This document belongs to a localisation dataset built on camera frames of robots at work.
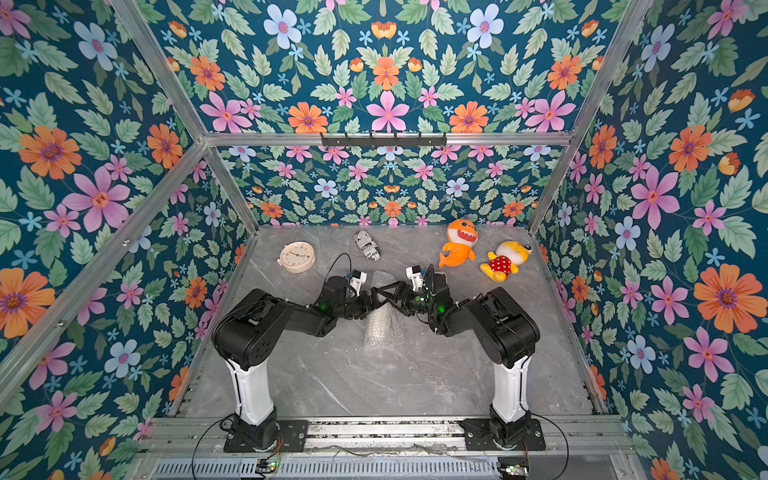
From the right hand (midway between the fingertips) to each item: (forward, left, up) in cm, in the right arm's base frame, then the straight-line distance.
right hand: (388, 292), depth 89 cm
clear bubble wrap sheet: (-8, 0, -5) cm, 10 cm away
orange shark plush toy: (+26, -25, -3) cm, 37 cm away
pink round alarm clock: (+18, +36, -6) cm, 41 cm away
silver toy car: (+25, +10, -6) cm, 28 cm away
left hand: (-1, -2, -4) cm, 5 cm away
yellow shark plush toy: (+18, -40, -5) cm, 45 cm away
